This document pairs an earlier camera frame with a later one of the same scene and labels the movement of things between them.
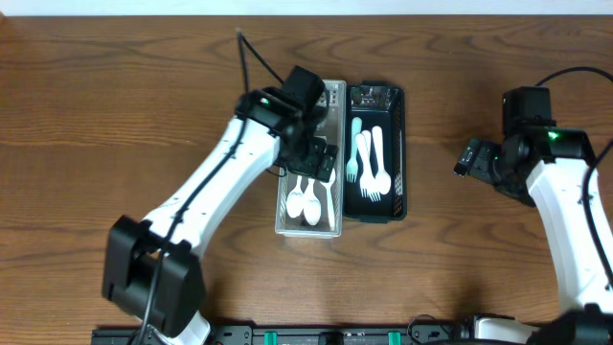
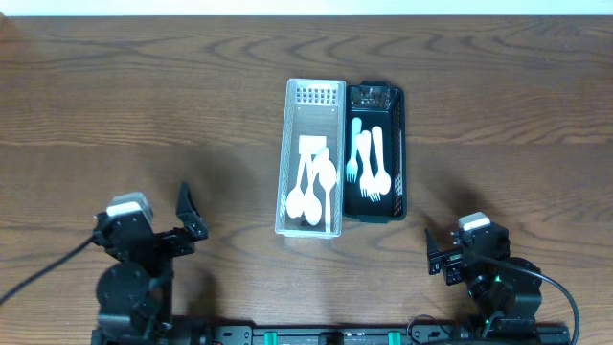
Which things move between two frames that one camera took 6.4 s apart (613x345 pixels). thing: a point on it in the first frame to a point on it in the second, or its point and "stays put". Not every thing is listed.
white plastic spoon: [382, 179] stays put
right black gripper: [472, 159] to [443, 262]
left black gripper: [318, 160] to [169, 238]
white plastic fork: [366, 172] stays put
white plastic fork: [351, 167] stays put
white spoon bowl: [295, 200] stays put
